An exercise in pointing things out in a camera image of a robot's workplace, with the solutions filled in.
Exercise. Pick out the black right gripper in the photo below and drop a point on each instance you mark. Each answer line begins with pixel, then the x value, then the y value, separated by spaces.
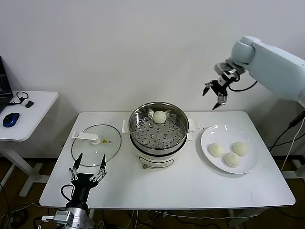
pixel 220 87

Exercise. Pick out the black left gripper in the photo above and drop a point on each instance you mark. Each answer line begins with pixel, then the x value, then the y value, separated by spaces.
pixel 81 187

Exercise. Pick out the white steamed baozi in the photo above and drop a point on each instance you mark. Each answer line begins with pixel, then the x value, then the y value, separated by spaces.
pixel 216 149
pixel 231 159
pixel 159 117
pixel 240 148

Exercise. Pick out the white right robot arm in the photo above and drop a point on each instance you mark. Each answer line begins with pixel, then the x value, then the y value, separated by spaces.
pixel 274 69

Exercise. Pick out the stainless steel steamer basket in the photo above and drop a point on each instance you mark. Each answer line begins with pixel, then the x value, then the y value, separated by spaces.
pixel 177 142

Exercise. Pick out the white electric cooking pot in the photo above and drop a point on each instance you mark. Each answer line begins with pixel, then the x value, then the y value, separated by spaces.
pixel 155 162

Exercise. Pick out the white side table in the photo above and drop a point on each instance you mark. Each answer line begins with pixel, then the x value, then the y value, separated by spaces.
pixel 35 119

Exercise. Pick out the white round plate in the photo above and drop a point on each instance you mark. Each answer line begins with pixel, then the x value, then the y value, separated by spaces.
pixel 247 164

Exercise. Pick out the small black device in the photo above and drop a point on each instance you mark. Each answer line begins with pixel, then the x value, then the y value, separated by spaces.
pixel 30 104

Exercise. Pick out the blue and black mouse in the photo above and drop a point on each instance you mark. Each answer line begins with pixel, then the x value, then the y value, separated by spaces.
pixel 11 119

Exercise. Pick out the black laptop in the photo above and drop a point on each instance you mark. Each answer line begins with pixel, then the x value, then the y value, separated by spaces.
pixel 3 81

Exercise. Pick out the white table leg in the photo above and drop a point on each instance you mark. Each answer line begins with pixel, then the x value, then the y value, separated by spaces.
pixel 234 219

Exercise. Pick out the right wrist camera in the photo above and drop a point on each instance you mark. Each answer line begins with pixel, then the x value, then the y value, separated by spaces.
pixel 221 68

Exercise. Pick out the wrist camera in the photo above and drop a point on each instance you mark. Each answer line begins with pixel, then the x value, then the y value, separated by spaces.
pixel 221 68
pixel 47 218

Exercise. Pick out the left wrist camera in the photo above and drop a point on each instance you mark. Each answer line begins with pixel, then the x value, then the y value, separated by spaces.
pixel 47 218

